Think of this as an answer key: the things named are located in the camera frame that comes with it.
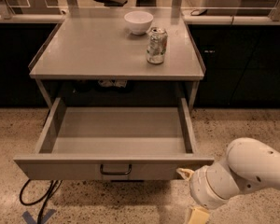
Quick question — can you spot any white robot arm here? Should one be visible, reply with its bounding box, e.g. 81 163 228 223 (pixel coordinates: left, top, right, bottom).
176 137 280 224

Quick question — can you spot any silver soda can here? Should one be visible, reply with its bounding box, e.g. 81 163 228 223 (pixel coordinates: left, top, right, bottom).
147 27 168 64

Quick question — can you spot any grey top drawer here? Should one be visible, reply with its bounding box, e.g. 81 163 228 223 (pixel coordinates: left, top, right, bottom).
14 98 214 180

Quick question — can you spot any crumpled paper under table top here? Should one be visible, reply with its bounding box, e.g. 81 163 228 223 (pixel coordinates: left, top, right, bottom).
98 79 128 88

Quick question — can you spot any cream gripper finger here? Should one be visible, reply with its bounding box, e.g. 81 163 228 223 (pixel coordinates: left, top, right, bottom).
176 168 194 181

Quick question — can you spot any blue tape cross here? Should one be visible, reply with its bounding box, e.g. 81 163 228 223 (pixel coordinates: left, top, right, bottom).
21 208 57 224

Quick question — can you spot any grey metal cabinet table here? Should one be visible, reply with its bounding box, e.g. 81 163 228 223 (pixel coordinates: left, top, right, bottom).
30 7 205 103

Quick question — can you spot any black metal drawer handle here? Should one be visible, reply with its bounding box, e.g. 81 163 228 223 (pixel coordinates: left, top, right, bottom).
100 164 133 175

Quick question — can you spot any black floor cable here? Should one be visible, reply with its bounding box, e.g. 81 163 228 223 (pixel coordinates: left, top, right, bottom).
19 179 63 224

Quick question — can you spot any white ceramic bowl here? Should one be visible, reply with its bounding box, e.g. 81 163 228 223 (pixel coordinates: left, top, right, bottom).
124 11 153 35

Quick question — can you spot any black chair armrest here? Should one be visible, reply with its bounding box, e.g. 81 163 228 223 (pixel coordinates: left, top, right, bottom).
94 0 128 7

